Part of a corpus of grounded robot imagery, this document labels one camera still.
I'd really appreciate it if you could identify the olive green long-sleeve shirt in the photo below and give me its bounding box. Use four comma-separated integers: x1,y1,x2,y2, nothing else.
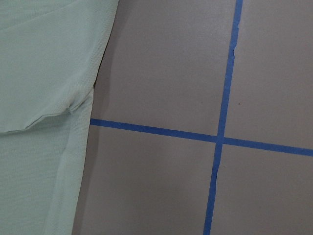
0,0,118,235

